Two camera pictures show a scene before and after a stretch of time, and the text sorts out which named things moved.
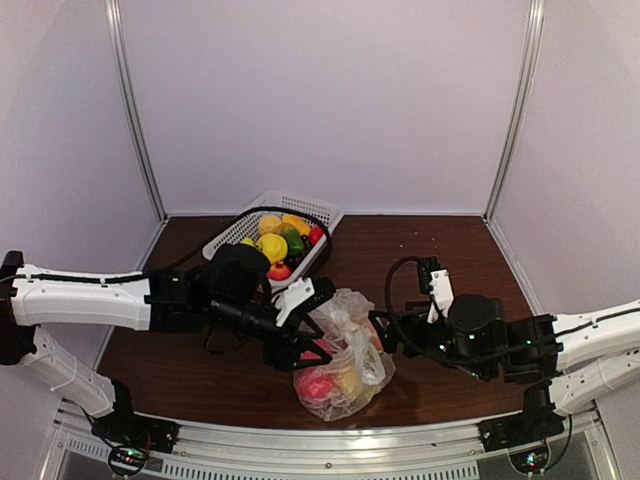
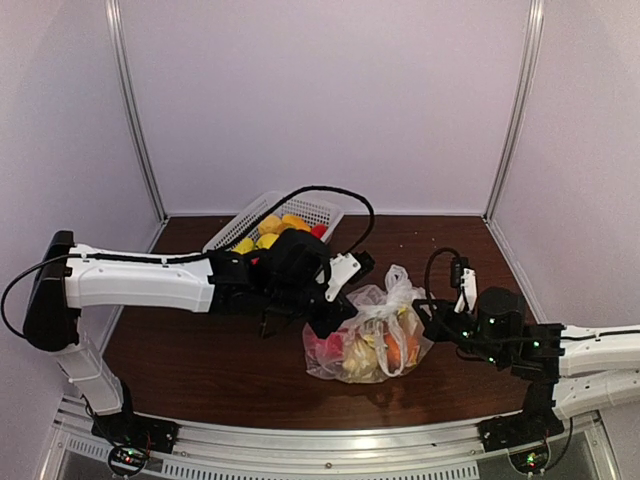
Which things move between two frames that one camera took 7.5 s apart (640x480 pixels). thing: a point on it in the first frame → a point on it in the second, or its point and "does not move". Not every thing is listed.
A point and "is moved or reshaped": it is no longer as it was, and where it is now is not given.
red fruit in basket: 316,234 does not move
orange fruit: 376,339 → 393,352
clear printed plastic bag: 360,370 is moved or reshaped
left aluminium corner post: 132,103 does not move
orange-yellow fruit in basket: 302,226 does not move
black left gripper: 285,359 → 342,309
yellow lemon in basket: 269,224 does not move
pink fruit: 313,385 → 327,350
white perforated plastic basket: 247,226 does not move
